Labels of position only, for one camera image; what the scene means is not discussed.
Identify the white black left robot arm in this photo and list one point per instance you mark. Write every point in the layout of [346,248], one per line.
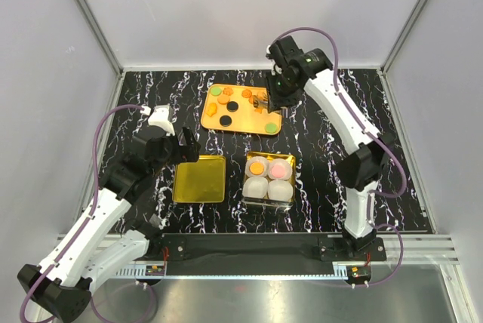
[64,282]

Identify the orange flower cookie back left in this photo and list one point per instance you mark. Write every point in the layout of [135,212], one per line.
[228,91]

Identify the white paper cup back right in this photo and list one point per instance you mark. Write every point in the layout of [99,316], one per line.
[282,162]

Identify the white paper cup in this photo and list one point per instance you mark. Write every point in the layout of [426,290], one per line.
[282,162]
[255,187]
[280,190]
[257,159]

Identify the green round cookie front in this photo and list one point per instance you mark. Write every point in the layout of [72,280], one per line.
[271,128]

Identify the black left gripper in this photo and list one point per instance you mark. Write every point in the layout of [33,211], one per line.
[185,153]

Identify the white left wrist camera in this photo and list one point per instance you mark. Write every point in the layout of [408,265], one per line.
[160,117]

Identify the black sandwich cookie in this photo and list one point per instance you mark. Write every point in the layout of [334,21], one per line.
[232,106]
[225,120]

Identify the white paper cup front left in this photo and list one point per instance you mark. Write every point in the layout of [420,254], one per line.
[255,187]

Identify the white paper cup front right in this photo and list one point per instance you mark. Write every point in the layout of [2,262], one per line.
[280,190]

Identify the gold tin lid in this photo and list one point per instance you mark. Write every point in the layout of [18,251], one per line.
[201,182]

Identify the green round cookie back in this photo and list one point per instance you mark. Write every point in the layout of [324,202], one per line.
[215,91]

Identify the orange plastic tray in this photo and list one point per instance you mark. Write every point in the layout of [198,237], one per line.
[245,119]

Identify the orange flower cookie middle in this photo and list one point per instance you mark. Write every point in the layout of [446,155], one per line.
[246,93]

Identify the white paper cup back left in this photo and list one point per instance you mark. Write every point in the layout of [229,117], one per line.
[257,159]

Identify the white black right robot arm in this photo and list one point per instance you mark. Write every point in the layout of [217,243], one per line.
[367,150]

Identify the orange round cookie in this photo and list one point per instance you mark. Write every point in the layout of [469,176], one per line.
[257,168]
[223,99]

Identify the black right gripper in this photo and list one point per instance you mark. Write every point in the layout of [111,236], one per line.
[274,99]

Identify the pink round cookie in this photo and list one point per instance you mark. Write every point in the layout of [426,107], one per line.
[278,171]

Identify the gold cookie tin box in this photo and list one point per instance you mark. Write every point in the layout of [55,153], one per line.
[266,202]

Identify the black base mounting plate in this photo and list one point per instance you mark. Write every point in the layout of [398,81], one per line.
[262,254]

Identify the green round cookie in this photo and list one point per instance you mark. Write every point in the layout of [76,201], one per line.
[271,128]
[215,91]

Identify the metal serving tongs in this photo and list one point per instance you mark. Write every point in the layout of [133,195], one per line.
[266,103]

